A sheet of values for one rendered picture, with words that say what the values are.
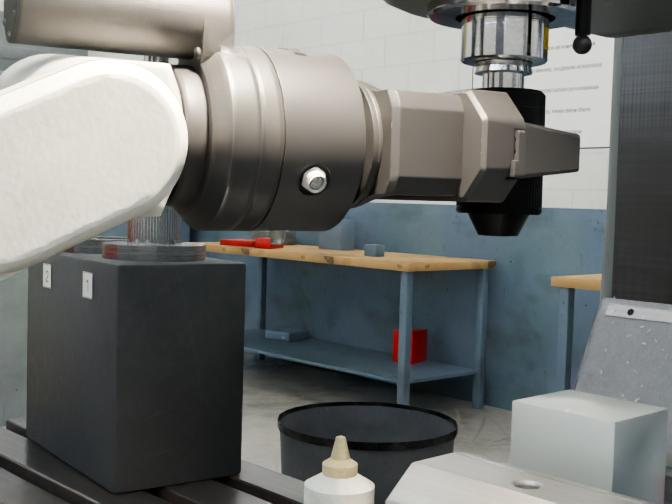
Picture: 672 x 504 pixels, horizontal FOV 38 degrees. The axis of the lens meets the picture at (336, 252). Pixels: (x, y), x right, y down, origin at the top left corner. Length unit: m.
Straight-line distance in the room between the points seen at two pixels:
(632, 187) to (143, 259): 0.44
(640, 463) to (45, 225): 0.30
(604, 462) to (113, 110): 0.28
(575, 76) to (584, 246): 0.94
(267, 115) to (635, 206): 0.55
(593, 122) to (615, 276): 4.60
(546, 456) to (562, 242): 5.09
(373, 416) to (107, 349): 2.05
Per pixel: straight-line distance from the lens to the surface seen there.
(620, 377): 0.90
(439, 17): 0.55
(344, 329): 6.78
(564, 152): 0.53
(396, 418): 2.80
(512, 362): 5.83
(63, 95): 0.39
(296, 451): 2.46
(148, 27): 0.44
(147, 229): 0.85
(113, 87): 0.39
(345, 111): 0.45
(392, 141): 0.46
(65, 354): 0.90
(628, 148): 0.93
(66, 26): 0.43
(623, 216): 0.93
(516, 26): 0.53
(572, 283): 4.58
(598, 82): 5.53
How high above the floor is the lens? 1.20
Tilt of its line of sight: 3 degrees down
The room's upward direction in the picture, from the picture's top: 2 degrees clockwise
